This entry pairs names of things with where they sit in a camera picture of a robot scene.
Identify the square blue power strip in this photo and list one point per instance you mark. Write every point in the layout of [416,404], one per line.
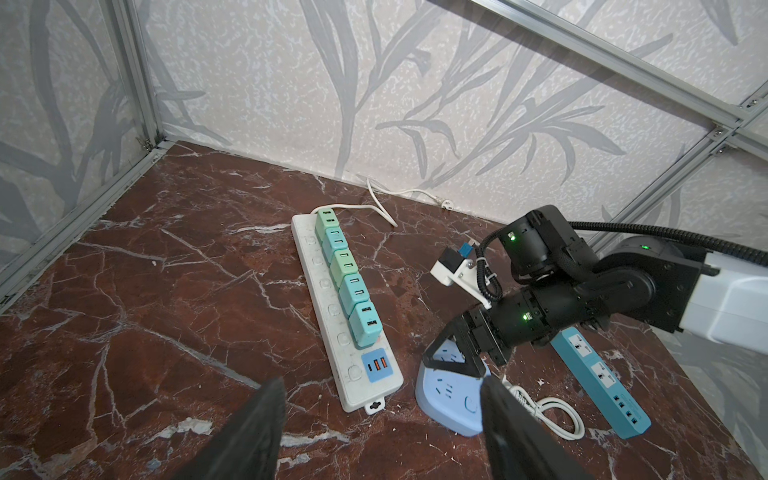
[451,399]

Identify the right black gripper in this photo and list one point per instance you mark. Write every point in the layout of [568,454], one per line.
[559,287]

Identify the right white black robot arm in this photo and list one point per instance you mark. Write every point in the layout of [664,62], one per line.
[705,286]

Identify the long white pastel power strip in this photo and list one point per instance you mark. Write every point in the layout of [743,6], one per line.
[363,377]

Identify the light green usb plug cube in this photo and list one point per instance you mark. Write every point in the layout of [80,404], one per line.
[342,264]

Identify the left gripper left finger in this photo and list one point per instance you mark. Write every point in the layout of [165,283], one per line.
[248,445]

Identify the teal power strip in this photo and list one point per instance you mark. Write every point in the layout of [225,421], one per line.
[615,403]

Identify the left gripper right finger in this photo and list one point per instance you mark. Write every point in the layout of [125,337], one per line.
[517,446]

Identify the teal usb plug cube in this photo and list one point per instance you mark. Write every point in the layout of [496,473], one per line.
[332,240]

